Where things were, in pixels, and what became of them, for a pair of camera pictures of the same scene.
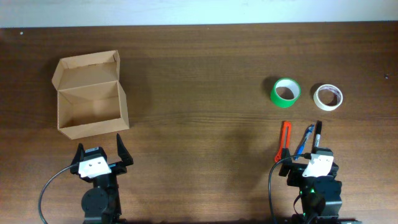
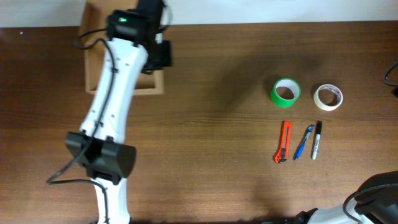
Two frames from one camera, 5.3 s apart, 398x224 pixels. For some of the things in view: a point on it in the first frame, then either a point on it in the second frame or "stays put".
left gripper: (120, 168) → (166, 59)
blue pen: (308, 133) stays put
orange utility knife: (285, 139) stays put
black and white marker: (318, 133) stays put
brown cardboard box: (91, 99) → (94, 16)
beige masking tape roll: (324, 107) stays put
